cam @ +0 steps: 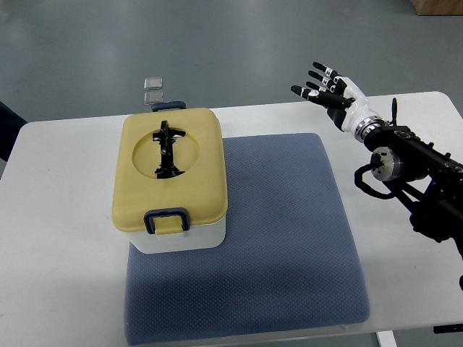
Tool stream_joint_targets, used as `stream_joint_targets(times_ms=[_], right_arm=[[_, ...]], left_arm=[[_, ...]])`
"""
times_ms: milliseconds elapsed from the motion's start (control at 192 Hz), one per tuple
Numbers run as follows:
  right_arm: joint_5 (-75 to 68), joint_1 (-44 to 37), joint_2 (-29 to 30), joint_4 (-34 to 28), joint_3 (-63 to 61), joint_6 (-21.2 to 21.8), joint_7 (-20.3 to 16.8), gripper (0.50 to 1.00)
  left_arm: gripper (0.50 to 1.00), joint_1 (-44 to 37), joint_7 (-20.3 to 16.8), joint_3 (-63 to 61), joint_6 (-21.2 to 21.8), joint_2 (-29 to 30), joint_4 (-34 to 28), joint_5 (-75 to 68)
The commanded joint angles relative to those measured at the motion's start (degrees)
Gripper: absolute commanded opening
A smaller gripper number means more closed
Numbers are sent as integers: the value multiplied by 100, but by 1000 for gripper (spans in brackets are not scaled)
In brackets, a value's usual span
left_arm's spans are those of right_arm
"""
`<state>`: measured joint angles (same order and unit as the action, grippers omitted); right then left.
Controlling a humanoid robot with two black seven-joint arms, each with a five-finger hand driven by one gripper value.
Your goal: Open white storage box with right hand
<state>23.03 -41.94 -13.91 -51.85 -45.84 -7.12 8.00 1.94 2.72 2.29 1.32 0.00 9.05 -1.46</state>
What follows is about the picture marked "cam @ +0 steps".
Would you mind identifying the black lid handle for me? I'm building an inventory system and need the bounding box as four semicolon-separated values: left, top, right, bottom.
152;120;186;179

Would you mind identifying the black object under table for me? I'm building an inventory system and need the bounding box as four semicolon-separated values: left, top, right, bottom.
433;323;463;334

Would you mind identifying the white storage box base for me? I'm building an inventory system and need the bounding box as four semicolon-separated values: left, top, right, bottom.
127;216;226;254

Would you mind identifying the blue grey cushion mat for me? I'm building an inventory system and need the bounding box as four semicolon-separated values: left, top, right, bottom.
124;133;370;345

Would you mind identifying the dark blue front latch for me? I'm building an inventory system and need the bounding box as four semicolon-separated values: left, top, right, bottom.
143;207;190;235

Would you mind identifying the dark blue rear latch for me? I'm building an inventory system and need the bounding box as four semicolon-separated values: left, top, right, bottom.
151;101;187;112

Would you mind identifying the brown cardboard box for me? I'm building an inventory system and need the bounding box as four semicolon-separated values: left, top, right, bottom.
410;0;463;16

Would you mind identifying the white table leg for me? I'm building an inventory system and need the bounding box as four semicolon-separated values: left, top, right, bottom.
376;330;398;347

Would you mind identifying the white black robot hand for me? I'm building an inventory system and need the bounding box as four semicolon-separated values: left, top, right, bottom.
291;61;381;142

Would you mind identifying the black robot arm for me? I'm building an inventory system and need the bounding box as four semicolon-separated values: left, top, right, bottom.
354;116;462;250

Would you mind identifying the yellow storage box lid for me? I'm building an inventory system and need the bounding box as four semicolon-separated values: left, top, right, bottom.
111;108;228;234

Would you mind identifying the dark blue latch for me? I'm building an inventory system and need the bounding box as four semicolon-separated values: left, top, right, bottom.
143;207;190;235
151;101;187;112

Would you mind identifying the dark blue object left edge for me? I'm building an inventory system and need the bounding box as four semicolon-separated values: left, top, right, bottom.
0;102;27;162

